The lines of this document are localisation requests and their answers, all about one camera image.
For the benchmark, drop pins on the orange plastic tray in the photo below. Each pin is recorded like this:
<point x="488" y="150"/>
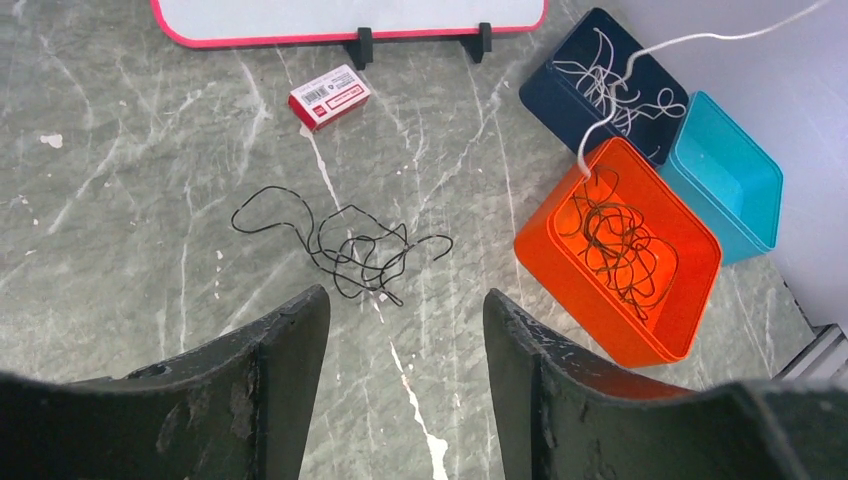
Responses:
<point x="623" y="254"/>

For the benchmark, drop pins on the dark navy plastic tray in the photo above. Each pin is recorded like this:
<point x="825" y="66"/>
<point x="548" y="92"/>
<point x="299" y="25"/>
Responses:
<point x="569" y="93"/>

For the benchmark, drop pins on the small red white box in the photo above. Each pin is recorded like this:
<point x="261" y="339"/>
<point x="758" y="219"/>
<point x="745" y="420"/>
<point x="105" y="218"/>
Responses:
<point x="329" y="97"/>

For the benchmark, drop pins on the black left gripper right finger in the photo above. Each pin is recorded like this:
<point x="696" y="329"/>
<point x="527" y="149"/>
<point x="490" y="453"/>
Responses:
<point x="563" y="412"/>

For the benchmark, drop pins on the pink framed whiteboard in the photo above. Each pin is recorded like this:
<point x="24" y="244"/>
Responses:
<point x="235" y="23"/>

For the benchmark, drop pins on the black whiteboard stand foot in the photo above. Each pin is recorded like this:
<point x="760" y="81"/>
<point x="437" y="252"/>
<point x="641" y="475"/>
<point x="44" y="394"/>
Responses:
<point x="479" y="43"/>
<point x="361" y="49"/>

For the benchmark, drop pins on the aluminium frame rail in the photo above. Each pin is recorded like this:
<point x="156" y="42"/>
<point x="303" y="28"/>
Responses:
<point x="825" y="358"/>

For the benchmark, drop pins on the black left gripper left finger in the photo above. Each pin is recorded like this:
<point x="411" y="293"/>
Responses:
<point x="236" y="407"/>

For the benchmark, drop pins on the light blue plastic tray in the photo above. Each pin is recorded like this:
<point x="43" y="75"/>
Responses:
<point x="726" y="179"/>

